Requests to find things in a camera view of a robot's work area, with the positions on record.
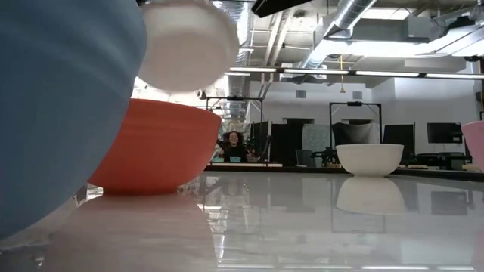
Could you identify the red bowl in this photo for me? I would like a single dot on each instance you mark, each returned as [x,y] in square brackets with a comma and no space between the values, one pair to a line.
[151,147]

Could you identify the blue floral paper bowl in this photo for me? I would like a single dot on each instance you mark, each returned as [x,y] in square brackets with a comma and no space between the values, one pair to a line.
[189,56]

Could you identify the white bowl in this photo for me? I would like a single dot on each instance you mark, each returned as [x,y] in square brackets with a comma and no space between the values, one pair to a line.
[368,158]

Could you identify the pink bowl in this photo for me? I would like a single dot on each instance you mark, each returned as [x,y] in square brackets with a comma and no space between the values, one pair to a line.
[475,143]

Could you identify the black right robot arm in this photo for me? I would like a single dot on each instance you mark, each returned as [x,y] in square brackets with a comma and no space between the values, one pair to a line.
[272,5]

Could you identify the pale patterned fabric backdrop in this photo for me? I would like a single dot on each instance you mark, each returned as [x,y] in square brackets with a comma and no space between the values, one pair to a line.
[236,125]

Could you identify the person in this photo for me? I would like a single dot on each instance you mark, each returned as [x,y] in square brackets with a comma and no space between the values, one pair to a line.
[234,151]

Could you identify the black partition panel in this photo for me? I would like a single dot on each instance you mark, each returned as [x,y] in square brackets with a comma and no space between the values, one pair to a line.
[285,143]

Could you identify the ceiling light strip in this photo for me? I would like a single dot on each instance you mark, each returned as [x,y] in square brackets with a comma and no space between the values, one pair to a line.
[453,75]
[315,71]
[386,73]
[252,69]

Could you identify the black screen panel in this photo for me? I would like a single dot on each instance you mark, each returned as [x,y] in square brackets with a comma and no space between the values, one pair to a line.
[399,138]

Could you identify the black computer monitor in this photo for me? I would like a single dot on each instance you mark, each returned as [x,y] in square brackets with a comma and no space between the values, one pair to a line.
[444,133]

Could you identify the black camera stand frame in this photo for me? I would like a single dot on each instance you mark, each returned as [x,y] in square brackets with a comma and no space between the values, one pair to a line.
[355,103]
[234,98]

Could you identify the corrugated ceiling duct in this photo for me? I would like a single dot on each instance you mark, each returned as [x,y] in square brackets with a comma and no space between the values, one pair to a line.
[236,88]

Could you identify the silver ceiling duct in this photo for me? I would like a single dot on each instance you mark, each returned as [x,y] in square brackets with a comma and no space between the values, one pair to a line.
[340,22]

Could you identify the black aluminium table frame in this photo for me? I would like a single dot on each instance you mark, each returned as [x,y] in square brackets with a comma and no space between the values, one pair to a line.
[435,174]

